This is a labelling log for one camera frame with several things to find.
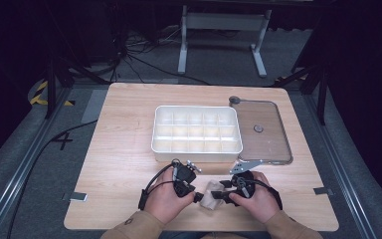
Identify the yellow black hazard tape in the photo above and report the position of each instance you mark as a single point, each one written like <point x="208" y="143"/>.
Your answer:
<point x="38" y="96"/>

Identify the white compartment box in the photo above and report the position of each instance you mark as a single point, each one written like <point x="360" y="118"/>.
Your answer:
<point x="195" y="132"/>

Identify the transparent box lid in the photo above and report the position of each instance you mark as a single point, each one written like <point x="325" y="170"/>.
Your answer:
<point x="265" y="129"/>

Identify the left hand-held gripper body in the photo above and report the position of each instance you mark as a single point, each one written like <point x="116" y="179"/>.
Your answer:
<point x="185" y="176"/>

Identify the white metal stand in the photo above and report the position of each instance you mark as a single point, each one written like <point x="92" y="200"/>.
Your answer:
<point x="224" y="21"/>

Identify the black tripod stand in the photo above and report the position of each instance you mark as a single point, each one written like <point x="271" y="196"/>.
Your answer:
<point x="321" y="96"/>
<point x="51" y="89"/>

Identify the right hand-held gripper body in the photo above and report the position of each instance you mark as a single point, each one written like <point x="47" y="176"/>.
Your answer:
<point x="243" y="184"/>

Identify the grey tape piece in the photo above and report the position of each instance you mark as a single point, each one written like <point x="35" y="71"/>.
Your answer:
<point x="76" y="196"/>
<point x="323" y="191"/>

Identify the person's left hand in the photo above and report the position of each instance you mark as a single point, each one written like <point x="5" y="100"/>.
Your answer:
<point x="165" y="202"/>

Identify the beige sock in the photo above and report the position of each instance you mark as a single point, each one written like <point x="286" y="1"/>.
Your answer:
<point x="212" y="199"/>

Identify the person's right hand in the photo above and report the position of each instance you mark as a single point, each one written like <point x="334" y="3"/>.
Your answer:
<point x="260" y="202"/>

